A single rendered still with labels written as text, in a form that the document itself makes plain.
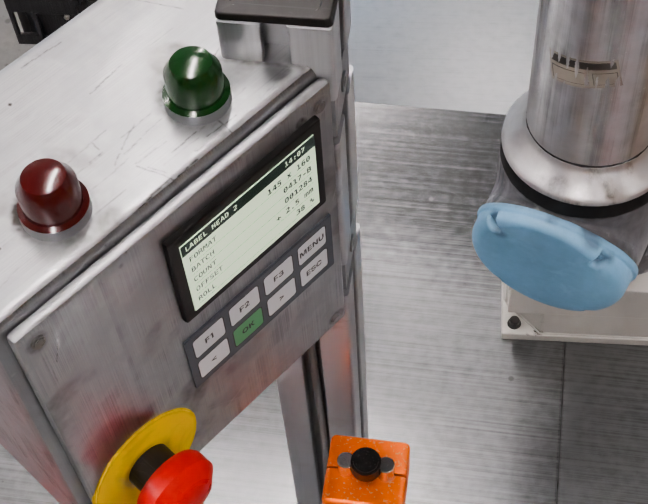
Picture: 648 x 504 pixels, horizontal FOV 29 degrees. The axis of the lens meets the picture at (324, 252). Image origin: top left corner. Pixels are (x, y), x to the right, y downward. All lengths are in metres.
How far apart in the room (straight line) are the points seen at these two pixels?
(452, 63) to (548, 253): 0.53
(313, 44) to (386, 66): 0.88
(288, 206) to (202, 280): 0.05
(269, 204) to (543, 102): 0.34
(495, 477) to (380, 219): 0.29
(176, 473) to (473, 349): 0.64
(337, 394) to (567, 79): 0.24
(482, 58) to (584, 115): 0.58
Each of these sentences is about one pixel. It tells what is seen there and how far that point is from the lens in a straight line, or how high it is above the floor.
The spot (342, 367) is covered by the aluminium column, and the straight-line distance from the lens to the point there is 0.69.
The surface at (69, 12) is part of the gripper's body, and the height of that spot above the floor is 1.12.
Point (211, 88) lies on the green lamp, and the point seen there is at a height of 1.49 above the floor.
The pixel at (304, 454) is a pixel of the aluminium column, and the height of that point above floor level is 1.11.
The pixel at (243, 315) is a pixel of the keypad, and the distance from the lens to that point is 0.55.
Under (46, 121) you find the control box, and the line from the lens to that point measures 0.49.
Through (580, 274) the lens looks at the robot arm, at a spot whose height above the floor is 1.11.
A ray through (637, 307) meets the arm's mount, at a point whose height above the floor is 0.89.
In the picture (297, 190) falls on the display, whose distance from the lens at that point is 0.51.
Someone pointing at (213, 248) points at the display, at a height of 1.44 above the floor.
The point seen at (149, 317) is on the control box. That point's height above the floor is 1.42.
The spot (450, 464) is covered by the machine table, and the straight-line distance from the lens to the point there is 1.10.
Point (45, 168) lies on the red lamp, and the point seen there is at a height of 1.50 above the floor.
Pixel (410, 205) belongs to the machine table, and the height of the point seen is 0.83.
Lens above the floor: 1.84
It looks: 56 degrees down
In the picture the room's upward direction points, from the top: 5 degrees counter-clockwise
